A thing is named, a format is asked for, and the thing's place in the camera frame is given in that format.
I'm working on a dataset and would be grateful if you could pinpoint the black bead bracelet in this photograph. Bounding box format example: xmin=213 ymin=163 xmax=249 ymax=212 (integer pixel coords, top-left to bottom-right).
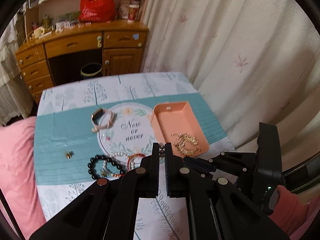
xmin=87 ymin=154 xmax=127 ymax=181

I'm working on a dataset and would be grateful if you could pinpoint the red cord bracelet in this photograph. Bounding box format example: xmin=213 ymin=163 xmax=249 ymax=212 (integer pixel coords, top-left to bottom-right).
xmin=126 ymin=153 xmax=147 ymax=171

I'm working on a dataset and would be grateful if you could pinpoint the small gold brooch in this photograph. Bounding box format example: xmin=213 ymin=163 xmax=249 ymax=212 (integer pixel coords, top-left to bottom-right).
xmin=64 ymin=151 xmax=73 ymax=159

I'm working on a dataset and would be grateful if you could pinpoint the gold pearl chain necklace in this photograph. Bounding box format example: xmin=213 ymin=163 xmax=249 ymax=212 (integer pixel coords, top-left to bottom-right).
xmin=170 ymin=132 xmax=201 ymax=157

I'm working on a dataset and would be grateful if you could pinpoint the pink strap smartwatch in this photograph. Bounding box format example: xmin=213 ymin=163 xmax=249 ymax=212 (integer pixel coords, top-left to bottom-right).
xmin=91 ymin=108 xmax=116 ymax=133

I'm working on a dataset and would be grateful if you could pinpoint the peach plastic tray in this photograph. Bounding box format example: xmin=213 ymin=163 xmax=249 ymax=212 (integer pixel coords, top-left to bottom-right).
xmin=150 ymin=101 xmax=209 ymax=157

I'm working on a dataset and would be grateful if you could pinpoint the small dark flower brooch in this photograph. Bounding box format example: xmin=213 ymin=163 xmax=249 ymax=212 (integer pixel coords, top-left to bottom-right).
xmin=100 ymin=168 xmax=112 ymax=178

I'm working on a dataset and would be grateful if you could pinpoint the pink fleece sleeve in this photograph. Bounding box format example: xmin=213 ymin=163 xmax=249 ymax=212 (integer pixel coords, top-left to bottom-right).
xmin=269 ymin=185 xmax=319 ymax=239

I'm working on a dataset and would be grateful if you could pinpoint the tree-print blue white tablecloth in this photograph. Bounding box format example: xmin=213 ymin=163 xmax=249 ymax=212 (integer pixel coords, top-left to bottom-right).
xmin=33 ymin=71 xmax=235 ymax=240

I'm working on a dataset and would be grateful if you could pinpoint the pink blanket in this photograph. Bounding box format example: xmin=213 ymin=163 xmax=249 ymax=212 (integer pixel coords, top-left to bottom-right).
xmin=1 ymin=116 xmax=46 ymax=239

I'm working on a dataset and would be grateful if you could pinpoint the cream floral curtain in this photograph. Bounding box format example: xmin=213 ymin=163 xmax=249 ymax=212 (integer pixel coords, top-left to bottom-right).
xmin=143 ymin=0 xmax=319 ymax=170

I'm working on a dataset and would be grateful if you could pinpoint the black waste bin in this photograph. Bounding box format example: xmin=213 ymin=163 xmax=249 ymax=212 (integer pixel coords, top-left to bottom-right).
xmin=80 ymin=63 xmax=103 ymax=80

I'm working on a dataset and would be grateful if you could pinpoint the wooden desk with drawers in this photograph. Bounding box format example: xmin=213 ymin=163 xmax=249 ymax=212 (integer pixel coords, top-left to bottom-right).
xmin=15 ymin=0 xmax=149 ymax=104

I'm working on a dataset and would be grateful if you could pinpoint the red plastic bag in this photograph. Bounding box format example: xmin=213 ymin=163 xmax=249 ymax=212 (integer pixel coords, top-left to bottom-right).
xmin=79 ymin=0 xmax=117 ymax=22

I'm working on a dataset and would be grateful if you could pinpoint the red white cup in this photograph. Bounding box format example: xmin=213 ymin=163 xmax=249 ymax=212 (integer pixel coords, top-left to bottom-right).
xmin=127 ymin=4 xmax=139 ymax=22

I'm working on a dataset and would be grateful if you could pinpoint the white ceramic jar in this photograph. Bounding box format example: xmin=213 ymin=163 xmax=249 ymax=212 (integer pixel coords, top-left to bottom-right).
xmin=118 ymin=0 xmax=130 ymax=19

